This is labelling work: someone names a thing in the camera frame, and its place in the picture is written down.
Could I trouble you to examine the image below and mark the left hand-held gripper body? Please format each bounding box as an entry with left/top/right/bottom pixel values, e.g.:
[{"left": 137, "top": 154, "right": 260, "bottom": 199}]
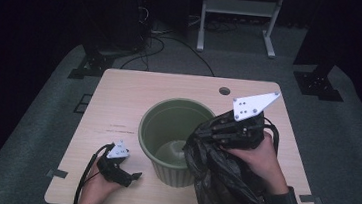
[{"left": 95, "top": 137, "right": 137, "bottom": 189}]

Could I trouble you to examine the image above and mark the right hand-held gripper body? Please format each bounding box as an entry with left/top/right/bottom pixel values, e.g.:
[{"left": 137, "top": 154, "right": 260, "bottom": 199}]
[{"left": 194, "top": 84, "right": 281, "bottom": 154}]

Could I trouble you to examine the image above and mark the green plastic trash bin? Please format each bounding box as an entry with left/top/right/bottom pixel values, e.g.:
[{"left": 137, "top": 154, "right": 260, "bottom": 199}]
[{"left": 133, "top": 93, "right": 218, "bottom": 191}]

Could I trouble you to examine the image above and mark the black plastic garbage bag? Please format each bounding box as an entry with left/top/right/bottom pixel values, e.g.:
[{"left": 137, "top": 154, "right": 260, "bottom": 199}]
[{"left": 177, "top": 106, "right": 276, "bottom": 204}]

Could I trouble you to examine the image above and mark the person's left hand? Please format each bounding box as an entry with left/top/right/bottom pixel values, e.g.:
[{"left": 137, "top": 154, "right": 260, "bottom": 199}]
[{"left": 73, "top": 156, "right": 125, "bottom": 204}]

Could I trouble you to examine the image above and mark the person's right hand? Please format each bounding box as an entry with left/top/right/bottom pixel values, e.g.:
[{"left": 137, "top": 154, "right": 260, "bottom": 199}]
[{"left": 219, "top": 127, "right": 295, "bottom": 197}]

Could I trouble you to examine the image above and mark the black metal stand base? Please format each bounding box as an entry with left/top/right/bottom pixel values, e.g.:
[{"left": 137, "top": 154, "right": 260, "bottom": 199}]
[
  {"left": 290, "top": 59, "right": 348, "bottom": 104},
  {"left": 67, "top": 39, "right": 117, "bottom": 83}
]

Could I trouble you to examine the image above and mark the left hand-held gripper black cable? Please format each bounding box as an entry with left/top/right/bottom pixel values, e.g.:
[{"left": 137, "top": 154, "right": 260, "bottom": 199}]
[{"left": 72, "top": 139, "right": 117, "bottom": 204}]

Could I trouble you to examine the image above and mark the hand-held gripper black cable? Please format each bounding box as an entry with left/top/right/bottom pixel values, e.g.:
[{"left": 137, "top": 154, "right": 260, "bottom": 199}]
[
  {"left": 259, "top": 117, "right": 283, "bottom": 156},
  {"left": 72, "top": 139, "right": 117, "bottom": 204}
]

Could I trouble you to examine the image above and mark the right hand-held gripper black cable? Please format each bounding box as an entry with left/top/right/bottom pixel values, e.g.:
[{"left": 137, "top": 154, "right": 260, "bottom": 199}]
[{"left": 259, "top": 117, "right": 283, "bottom": 156}]

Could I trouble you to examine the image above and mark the white metal stand frame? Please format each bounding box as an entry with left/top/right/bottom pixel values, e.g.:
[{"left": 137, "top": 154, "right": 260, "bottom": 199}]
[{"left": 196, "top": 0, "right": 286, "bottom": 60}]

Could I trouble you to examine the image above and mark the black floor cable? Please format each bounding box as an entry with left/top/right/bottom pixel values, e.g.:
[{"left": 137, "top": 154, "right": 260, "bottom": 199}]
[{"left": 119, "top": 31, "right": 220, "bottom": 79}]

